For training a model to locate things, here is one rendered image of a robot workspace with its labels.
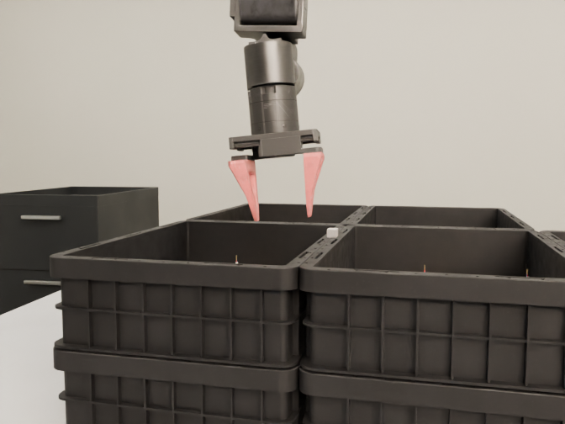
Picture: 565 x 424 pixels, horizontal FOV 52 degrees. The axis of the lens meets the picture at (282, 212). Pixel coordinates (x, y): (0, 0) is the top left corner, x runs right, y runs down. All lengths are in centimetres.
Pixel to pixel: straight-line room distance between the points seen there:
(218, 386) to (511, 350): 31
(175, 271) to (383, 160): 347
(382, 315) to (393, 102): 352
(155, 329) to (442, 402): 32
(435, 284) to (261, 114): 27
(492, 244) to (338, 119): 317
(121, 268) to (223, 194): 357
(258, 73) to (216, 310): 27
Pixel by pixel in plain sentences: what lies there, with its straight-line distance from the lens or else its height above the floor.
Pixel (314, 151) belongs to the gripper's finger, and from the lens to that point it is 65.
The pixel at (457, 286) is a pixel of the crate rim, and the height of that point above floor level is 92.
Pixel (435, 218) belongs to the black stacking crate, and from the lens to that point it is 137.
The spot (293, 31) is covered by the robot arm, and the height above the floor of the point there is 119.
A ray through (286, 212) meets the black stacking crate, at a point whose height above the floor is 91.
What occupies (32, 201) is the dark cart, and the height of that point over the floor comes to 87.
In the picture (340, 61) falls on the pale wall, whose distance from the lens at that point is 412.
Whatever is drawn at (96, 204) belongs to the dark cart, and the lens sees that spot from 227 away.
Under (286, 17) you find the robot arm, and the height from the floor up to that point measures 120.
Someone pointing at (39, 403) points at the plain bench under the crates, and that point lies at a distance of 93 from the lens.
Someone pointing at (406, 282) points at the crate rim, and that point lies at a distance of 59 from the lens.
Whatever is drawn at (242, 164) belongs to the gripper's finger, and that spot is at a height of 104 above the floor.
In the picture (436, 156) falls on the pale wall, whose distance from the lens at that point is 408.
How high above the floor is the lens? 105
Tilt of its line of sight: 5 degrees down
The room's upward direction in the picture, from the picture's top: straight up
